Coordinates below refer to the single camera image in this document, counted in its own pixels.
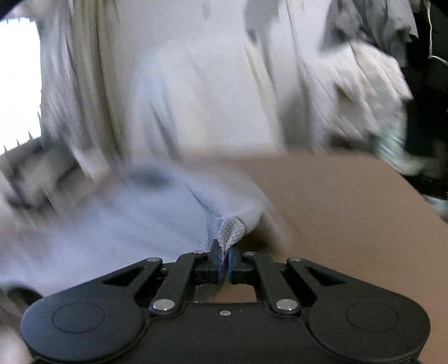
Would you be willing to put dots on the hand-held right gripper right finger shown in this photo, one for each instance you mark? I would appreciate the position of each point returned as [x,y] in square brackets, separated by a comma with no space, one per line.
[230,267]

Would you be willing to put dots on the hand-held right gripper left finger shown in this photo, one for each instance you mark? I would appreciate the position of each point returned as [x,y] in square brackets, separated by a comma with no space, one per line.
[217,269]

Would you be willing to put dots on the grey waffle knit garment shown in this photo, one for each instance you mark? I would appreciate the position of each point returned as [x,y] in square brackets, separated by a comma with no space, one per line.
[147,217]

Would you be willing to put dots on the white cloth covered furniture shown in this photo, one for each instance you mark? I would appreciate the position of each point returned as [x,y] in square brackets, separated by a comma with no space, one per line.
[196,98]

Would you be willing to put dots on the pale green cloth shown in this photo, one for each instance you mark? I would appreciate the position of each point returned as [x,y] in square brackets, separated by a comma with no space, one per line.
[395,147]

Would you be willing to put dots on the white quilted jacket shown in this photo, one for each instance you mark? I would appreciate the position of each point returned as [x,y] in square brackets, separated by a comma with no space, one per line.
[364,91]

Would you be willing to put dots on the silver grey curtain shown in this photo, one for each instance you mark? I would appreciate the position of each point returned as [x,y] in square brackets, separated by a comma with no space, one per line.
[80,70]

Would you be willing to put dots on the barred window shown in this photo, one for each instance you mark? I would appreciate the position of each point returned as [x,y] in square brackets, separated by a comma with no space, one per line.
[19,80]

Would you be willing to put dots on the grey hanging garment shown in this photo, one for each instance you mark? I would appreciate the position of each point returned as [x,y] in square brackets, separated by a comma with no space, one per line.
[378,21]

